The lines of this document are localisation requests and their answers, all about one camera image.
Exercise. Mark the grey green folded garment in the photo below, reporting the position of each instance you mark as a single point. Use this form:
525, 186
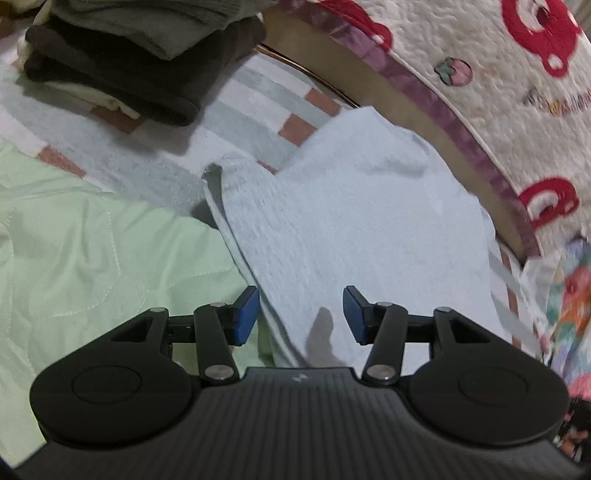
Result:
161, 27

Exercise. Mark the light blue t-shirt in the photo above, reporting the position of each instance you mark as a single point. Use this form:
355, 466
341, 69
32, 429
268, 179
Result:
346, 221

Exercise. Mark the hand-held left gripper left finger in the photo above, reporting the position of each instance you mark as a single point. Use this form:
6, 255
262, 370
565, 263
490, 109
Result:
245, 318

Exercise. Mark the floral quilt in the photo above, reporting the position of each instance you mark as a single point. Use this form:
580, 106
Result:
572, 295

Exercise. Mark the white bear-printed quilt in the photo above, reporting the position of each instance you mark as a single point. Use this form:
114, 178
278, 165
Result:
485, 92

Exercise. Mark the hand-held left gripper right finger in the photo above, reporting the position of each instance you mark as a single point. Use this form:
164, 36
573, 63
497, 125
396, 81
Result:
354, 318

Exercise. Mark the white lace cloth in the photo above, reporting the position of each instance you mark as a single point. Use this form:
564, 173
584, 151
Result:
538, 277

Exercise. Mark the stack of folded clothes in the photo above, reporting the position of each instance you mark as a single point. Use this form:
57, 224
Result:
138, 78

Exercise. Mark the checkered printed mat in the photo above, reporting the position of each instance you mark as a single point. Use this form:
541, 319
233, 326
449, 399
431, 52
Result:
138, 152

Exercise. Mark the light green quilt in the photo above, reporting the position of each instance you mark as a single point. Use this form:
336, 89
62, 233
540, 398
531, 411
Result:
92, 258

